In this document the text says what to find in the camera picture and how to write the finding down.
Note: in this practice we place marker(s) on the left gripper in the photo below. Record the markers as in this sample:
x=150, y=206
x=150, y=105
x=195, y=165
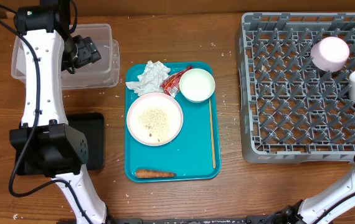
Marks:
x=88, y=51

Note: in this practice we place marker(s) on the pink plastic bowl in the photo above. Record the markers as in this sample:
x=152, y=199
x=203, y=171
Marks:
x=330, y=54

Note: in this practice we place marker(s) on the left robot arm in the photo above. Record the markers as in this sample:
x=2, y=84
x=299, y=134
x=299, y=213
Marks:
x=44, y=107

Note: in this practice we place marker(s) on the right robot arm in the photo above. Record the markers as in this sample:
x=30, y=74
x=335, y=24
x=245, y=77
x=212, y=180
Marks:
x=324, y=207

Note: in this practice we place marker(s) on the grey dishwasher rack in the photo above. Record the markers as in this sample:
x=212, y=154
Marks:
x=292, y=112

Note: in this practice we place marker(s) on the clear plastic bin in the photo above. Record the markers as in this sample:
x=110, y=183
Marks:
x=102, y=62

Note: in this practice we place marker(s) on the crumpled white tissue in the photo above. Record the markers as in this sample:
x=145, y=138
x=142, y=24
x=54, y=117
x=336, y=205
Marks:
x=151, y=79

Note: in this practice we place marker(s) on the black tray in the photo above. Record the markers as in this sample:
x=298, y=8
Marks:
x=95, y=140

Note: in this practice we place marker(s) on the red snack wrapper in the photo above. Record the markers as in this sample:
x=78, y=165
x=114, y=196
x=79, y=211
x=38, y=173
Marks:
x=170, y=86

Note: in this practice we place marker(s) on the large white plate with rice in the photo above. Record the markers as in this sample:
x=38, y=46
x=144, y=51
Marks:
x=154, y=119

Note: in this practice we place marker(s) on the pale green bowl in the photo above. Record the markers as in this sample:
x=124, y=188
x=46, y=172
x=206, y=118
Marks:
x=197, y=85

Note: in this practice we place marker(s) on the orange carrot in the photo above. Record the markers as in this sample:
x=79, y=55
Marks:
x=153, y=174

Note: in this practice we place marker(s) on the teal plastic serving tray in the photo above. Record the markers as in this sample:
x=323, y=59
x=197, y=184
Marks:
x=188, y=155

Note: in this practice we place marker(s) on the wooden chopstick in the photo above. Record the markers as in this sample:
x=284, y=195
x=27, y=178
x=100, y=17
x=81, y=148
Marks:
x=212, y=134

